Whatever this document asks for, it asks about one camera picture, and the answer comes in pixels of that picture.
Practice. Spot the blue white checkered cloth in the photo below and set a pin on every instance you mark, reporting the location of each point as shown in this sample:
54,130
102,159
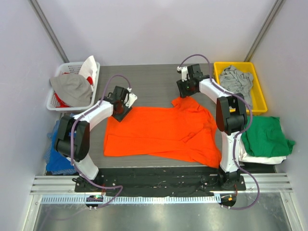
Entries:
49,154

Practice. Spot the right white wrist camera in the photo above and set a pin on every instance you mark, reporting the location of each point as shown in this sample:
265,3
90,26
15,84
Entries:
184,73

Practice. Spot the grey shirt in yellow bin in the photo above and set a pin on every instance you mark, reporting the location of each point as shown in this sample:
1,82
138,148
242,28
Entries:
236,81

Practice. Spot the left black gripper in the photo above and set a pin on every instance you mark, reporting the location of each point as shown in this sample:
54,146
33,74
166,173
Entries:
122,114

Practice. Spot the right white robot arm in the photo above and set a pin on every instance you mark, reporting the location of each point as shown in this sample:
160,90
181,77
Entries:
231,118

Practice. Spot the aluminium rail frame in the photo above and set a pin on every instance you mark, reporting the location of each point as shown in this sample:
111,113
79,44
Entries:
267,204

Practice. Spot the red cloth in basket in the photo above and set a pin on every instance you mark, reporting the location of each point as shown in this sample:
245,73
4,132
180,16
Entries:
62,103

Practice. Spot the yellow plastic bin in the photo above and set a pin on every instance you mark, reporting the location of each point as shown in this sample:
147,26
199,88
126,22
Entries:
258,102

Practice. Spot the orange t shirt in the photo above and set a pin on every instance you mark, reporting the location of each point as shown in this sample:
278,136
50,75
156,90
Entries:
184,132

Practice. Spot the green folded t shirt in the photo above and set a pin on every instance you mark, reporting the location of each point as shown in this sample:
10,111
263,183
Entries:
265,138

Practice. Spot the beige grey shirt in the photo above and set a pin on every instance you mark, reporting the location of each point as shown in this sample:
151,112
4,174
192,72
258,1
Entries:
73,89

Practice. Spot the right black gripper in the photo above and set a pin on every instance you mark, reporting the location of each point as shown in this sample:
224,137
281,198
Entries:
182,89

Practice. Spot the right corner metal post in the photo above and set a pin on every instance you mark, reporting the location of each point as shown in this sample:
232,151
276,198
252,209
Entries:
274,11

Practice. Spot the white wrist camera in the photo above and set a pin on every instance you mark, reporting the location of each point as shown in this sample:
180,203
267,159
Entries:
184,73
130,98

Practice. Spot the white folded t shirt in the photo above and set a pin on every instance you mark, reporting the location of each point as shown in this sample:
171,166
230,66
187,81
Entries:
245,157

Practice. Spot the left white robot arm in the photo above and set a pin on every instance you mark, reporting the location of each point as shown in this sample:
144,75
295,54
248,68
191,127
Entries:
73,136

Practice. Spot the white cloth in basket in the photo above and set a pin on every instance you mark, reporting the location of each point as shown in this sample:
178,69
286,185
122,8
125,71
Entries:
89,69

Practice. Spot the slotted cable duct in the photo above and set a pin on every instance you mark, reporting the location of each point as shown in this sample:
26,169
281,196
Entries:
95,199

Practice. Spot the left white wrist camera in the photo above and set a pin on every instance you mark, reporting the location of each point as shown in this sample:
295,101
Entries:
130,98

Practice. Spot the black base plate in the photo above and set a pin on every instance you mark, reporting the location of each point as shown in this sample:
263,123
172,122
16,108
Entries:
158,182

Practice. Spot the left corner metal post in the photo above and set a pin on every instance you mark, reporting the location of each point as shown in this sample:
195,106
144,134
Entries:
48,29

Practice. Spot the white plastic basket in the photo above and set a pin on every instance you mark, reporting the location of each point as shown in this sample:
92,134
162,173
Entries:
66,68

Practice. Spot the corner metal post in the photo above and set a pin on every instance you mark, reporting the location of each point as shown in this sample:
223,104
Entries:
48,29
274,11

